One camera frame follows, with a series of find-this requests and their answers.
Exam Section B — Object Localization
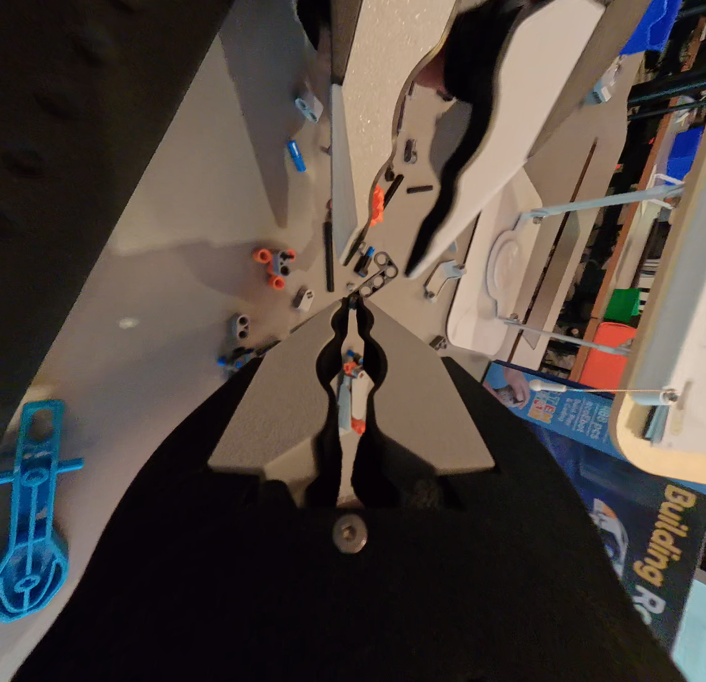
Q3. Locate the orange storage box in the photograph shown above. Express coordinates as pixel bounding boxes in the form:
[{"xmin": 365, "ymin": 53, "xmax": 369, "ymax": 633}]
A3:
[{"xmin": 579, "ymin": 321, "xmax": 638, "ymax": 396}]

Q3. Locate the light grey curved fender panel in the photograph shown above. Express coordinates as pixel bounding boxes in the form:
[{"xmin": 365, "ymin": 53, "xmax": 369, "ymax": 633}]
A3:
[{"xmin": 424, "ymin": 259, "xmax": 468, "ymax": 302}]

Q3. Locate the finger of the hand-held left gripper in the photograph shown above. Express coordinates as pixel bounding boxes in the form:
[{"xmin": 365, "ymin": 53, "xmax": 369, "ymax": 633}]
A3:
[
  {"xmin": 404, "ymin": 0, "xmax": 609, "ymax": 279},
  {"xmin": 330, "ymin": 0, "xmax": 465, "ymax": 265}
]

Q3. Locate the blue storage bin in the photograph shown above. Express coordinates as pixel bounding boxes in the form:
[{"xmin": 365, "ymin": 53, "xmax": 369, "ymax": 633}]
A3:
[{"xmin": 620, "ymin": 0, "xmax": 693, "ymax": 54}]

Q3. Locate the white grey orange block assembly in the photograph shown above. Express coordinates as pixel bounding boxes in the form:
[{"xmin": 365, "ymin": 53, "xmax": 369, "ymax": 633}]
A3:
[{"xmin": 336, "ymin": 348, "xmax": 369, "ymax": 436}]

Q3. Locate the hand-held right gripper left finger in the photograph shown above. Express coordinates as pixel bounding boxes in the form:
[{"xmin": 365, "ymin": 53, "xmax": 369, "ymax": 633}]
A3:
[{"xmin": 207, "ymin": 299, "xmax": 350, "ymax": 509}]

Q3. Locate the printed robot kit box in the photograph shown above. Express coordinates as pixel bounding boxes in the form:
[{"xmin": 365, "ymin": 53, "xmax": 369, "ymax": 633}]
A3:
[{"xmin": 484, "ymin": 359, "xmax": 706, "ymax": 652}]

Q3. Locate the metal page holder wire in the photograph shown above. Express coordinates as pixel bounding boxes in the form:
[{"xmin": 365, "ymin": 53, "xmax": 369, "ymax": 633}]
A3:
[{"xmin": 528, "ymin": 380, "xmax": 680, "ymax": 406}]

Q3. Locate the orange bush grey connector assembly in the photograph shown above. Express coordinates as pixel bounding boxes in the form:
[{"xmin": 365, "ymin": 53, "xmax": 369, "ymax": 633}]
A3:
[{"xmin": 253, "ymin": 248, "xmax": 297, "ymax": 291}]

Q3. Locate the green storage box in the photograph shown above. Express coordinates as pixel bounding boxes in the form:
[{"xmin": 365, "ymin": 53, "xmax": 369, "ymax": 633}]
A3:
[{"xmin": 604, "ymin": 288, "xmax": 643, "ymax": 322}]

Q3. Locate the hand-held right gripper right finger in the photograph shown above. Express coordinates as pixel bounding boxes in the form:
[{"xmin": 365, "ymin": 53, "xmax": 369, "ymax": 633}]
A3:
[{"xmin": 351, "ymin": 298, "xmax": 495, "ymax": 507}]

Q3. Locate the cyan plastic brick tool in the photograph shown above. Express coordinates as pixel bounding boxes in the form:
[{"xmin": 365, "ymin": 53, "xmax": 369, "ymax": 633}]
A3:
[{"xmin": 0, "ymin": 400, "xmax": 85, "ymax": 623}]

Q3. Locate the small blue bin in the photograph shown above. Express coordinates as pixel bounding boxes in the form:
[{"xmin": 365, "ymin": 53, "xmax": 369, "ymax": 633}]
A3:
[{"xmin": 666, "ymin": 125, "xmax": 706, "ymax": 182}]

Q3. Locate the white book stand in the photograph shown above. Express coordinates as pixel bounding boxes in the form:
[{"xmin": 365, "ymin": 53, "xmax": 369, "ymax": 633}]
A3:
[{"xmin": 446, "ymin": 136, "xmax": 706, "ymax": 470}]

